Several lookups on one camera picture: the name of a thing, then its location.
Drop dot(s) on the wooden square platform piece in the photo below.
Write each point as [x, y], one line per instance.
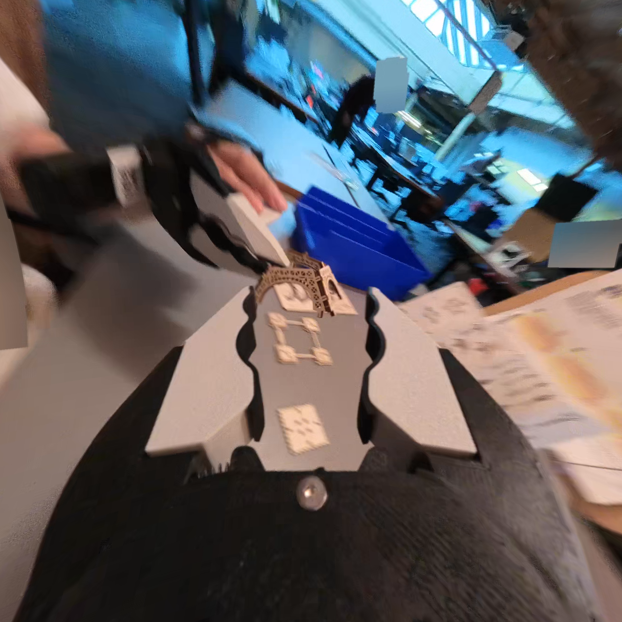
[302, 428]

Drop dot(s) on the person's left forearm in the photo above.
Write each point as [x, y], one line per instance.
[34, 146]

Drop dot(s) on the blue divided plastic bin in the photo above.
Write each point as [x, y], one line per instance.
[354, 248]

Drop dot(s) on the large printed instruction sheet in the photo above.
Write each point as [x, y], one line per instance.
[559, 350]

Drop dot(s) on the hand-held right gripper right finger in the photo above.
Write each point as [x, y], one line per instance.
[418, 388]

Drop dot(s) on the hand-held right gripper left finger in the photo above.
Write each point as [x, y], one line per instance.
[209, 388]

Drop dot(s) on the long grey table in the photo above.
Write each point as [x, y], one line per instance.
[291, 146]

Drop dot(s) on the wooden sheet with arch cutouts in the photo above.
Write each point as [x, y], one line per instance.
[291, 299]

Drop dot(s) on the black monitor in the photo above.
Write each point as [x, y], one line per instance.
[566, 197]

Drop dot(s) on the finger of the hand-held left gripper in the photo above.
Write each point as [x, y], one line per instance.
[233, 214]
[209, 245]

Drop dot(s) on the person's left hand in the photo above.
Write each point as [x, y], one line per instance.
[248, 175]

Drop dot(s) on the tan panel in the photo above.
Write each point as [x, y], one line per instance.
[527, 235]

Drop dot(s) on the wooden tower base model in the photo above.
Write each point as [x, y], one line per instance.
[301, 282]

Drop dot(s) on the hanging sign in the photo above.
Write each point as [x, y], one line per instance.
[486, 92]

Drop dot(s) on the wooden square frame piece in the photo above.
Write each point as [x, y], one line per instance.
[287, 353]

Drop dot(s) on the assembly diagram sheet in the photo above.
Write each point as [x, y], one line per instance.
[437, 306]

